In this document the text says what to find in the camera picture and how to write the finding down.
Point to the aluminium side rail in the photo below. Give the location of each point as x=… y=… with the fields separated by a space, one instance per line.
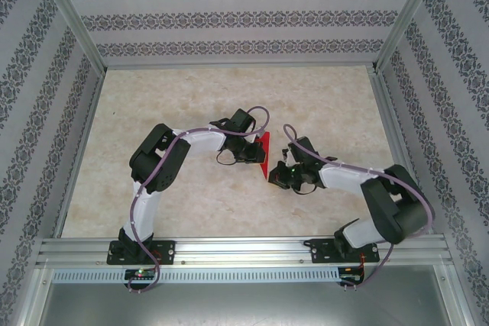
x=401 y=131
x=78 y=158

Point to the aluminium frame post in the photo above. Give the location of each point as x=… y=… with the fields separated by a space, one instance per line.
x=72 y=17
x=405 y=17

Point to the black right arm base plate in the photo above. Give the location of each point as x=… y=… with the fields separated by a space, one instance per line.
x=321 y=251

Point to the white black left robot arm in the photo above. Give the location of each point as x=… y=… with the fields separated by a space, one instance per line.
x=143 y=211

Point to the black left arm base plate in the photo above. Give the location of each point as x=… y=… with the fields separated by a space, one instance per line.
x=168 y=251

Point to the aluminium mounting rail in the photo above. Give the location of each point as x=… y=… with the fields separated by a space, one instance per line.
x=244 y=249

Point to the small circuit board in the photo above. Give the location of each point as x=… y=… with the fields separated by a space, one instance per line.
x=140 y=274
x=350 y=273

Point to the red cloth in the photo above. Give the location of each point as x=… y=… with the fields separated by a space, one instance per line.
x=267 y=150

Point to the thin aluminium wall rail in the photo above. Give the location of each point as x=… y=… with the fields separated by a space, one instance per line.
x=237 y=65

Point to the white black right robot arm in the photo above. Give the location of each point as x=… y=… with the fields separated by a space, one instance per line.
x=397 y=207

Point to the grey sheet metal tray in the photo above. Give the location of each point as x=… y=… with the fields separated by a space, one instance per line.
x=244 y=303

